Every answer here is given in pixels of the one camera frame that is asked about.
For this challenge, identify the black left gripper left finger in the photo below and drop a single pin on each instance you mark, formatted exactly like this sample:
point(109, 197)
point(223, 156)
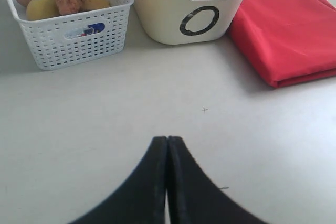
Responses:
point(141, 197)

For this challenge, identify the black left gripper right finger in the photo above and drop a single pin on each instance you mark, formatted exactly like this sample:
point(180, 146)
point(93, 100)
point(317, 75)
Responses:
point(193, 197)

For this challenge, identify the blue white milk carton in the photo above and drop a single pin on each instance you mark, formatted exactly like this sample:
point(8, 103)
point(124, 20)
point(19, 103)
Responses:
point(85, 31)

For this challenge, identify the red scalloped tablecloth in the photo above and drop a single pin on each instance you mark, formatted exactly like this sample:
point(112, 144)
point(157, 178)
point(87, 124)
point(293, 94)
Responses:
point(286, 41)

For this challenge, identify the yellow cheese wedge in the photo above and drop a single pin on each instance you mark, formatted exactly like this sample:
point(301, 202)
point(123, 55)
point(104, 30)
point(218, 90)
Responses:
point(90, 5)

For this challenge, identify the yellow lemon with sticker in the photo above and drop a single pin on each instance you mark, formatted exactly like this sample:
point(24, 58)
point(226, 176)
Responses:
point(41, 9)

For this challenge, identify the white perforated plastic basket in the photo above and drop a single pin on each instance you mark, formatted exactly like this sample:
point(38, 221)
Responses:
point(69, 40)

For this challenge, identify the cream plastic bin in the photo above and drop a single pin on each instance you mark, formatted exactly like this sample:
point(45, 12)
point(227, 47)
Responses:
point(175, 22)

